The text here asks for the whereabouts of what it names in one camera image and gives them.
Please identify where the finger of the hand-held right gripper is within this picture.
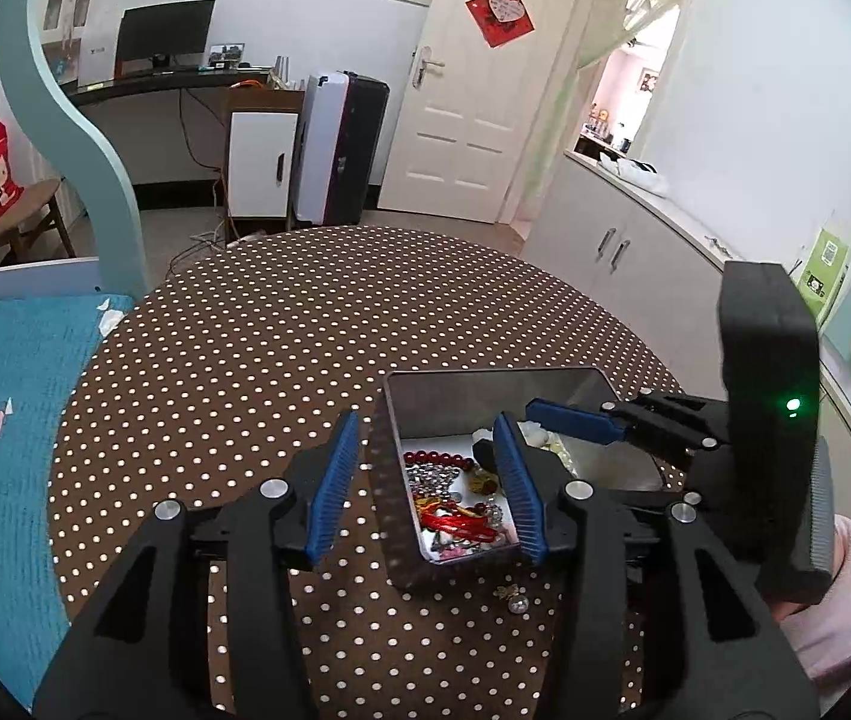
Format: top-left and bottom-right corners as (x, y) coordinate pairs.
(525, 392), (731, 460)
(621, 490), (706, 512)

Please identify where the green doorway curtain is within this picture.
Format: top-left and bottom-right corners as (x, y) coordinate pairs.
(508, 0), (686, 227)

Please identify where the teal bunk bed frame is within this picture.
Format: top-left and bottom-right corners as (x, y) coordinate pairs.
(0, 0), (151, 302)

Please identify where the white suitcase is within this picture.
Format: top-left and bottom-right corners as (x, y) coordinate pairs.
(286, 73), (349, 230)

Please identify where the red heart door decoration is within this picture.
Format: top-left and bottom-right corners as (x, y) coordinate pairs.
(465, 0), (538, 50)

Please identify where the red bead bracelet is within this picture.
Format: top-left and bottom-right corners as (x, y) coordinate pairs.
(402, 448), (473, 470)

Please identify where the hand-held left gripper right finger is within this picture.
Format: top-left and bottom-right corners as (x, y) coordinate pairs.
(492, 411), (820, 720)

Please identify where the white bag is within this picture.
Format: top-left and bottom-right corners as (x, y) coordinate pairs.
(597, 149), (671, 197)

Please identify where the wooden chair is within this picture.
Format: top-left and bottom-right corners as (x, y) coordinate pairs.
(0, 178), (79, 272)

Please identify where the metal tin box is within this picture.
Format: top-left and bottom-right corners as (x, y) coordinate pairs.
(382, 366), (689, 588)

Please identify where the black desk cable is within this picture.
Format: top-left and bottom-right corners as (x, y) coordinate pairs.
(177, 85), (221, 170)

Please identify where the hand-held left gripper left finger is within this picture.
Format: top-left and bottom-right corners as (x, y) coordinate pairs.
(31, 409), (362, 720)

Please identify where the white box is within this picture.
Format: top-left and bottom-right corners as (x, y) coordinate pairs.
(76, 40), (118, 88)

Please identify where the small white cabinet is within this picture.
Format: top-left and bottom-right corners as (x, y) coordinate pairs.
(222, 85), (307, 223)

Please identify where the dark top desk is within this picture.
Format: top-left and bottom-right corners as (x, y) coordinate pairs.
(58, 64), (307, 190)

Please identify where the black computer monitor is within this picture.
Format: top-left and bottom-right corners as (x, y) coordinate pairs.
(113, 0), (217, 80)

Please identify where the teal candy print blanket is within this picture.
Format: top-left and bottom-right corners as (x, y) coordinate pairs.
(0, 292), (136, 691)

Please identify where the cream sideboard cabinet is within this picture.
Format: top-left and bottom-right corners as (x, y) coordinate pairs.
(519, 145), (851, 541)

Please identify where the brown polka dot table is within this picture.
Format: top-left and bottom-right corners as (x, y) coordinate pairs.
(46, 225), (697, 720)

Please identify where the white panel door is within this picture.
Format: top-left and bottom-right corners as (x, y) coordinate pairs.
(376, 0), (589, 225)

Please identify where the brown bead bracelet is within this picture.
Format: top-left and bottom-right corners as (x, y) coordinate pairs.
(466, 463), (506, 500)

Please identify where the silver crystal bracelet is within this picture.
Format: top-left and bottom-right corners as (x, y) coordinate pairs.
(406, 465), (466, 505)

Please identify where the dark suitcase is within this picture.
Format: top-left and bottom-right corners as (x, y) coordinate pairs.
(320, 70), (391, 227)

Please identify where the cream bead bracelet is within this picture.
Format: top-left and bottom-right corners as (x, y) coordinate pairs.
(517, 420), (578, 479)

